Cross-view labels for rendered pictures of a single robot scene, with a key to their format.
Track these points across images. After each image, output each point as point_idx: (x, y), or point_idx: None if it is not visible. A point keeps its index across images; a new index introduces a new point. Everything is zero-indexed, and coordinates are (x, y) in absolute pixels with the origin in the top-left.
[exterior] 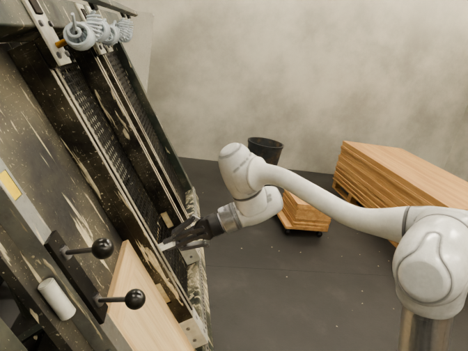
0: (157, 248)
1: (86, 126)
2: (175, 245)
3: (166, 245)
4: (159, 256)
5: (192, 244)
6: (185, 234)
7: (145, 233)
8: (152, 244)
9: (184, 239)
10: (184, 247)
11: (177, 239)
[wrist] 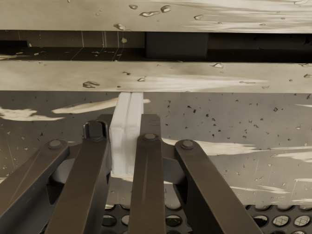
0: (159, 60)
1: None
2: (107, 133)
3: (137, 108)
4: (139, 9)
5: (17, 229)
6: (153, 199)
7: (296, 11)
8: (216, 25)
9: (99, 192)
10: (54, 159)
11: (138, 149)
